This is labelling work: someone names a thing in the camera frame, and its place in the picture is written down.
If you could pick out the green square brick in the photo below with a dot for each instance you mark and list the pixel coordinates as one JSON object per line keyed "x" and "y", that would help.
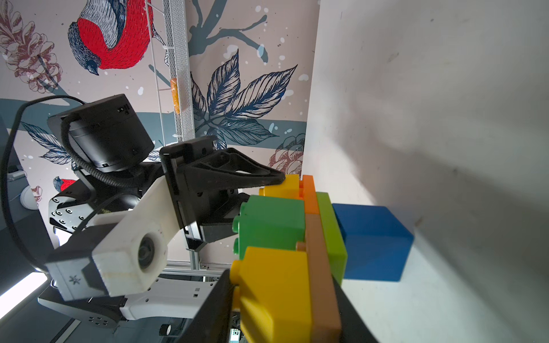
{"x": 269, "y": 222}

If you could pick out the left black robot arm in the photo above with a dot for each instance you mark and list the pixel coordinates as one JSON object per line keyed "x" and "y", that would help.
{"x": 124, "y": 210}

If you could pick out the lime green long brick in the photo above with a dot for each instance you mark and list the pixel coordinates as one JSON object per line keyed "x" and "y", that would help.
{"x": 335, "y": 245}

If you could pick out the orange block in wire basket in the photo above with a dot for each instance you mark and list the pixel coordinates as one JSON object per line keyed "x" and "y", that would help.
{"x": 175, "y": 95}

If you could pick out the yellow brick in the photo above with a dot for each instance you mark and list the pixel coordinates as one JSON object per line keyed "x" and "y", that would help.
{"x": 289, "y": 189}
{"x": 272, "y": 292}

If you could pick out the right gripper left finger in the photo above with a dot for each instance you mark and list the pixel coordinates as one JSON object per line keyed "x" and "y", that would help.
{"x": 212, "y": 323}

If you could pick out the brown brick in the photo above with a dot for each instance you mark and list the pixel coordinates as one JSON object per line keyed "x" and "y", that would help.
{"x": 327, "y": 324}

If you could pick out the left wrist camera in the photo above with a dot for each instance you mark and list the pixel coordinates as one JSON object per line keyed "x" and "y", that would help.
{"x": 122, "y": 255}

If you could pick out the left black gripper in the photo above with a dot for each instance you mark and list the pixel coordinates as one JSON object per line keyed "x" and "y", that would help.
{"x": 204, "y": 183}

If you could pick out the blue square brick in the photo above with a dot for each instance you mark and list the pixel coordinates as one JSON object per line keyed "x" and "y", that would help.
{"x": 377, "y": 243}

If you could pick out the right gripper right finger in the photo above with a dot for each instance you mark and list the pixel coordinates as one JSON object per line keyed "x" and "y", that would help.
{"x": 353, "y": 330}

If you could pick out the orange brick front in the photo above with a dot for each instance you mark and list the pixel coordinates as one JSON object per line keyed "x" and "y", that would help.
{"x": 309, "y": 195}

